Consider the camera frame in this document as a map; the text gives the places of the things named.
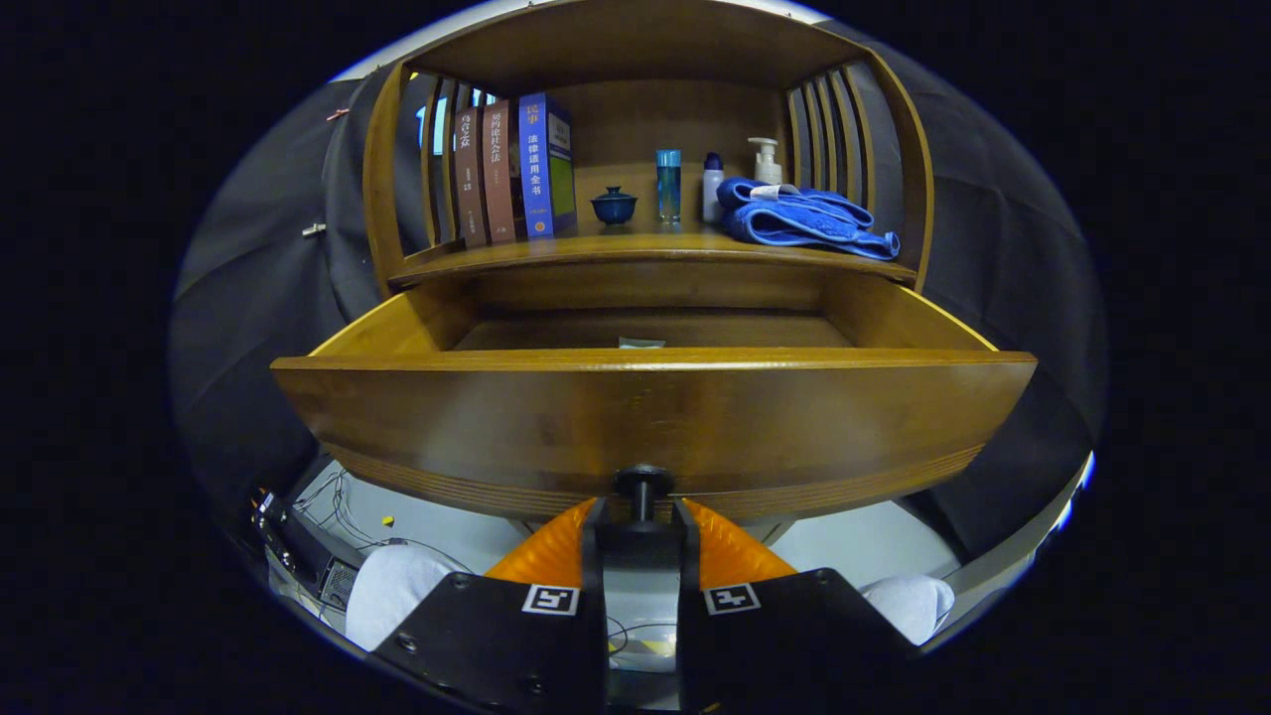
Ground wooden drawer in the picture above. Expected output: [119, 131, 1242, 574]
[270, 270, 1039, 557]

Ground dark brown book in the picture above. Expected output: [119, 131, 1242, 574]
[453, 107, 490, 249]

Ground blue lidded teacup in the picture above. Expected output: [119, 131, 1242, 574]
[591, 186, 638, 225]

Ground person's right leg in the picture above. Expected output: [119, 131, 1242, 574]
[859, 574, 956, 646]

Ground blue folded towel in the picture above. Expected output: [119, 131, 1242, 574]
[715, 177, 902, 261]

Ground wooden cabinet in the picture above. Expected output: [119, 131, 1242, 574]
[362, 0, 936, 354]

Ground person's leg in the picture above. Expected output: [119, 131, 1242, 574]
[345, 544, 468, 651]
[859, 574, 956, 646]

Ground clear blue bottle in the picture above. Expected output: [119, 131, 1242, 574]
[655, 149, 683, 223]

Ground wooden countertop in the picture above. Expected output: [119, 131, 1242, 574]
[392, 223, 919, 289]

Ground blue book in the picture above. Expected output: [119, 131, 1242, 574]
[517, 92, 577, 239]

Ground reddish brown book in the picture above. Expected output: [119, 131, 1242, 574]
[482, 99, 525, 244]

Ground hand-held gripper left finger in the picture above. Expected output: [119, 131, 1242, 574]
[372, 497, 609, 715]

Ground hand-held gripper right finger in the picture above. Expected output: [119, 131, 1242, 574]
[675, 497, 919, 715]

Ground thin cables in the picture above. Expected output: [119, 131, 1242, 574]
[293, 467, 478, 572]

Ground person's left leg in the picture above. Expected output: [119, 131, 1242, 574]
[345, 544, 468, 651]

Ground black electronic box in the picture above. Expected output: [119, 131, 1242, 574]
[253, 492, 363, 612]

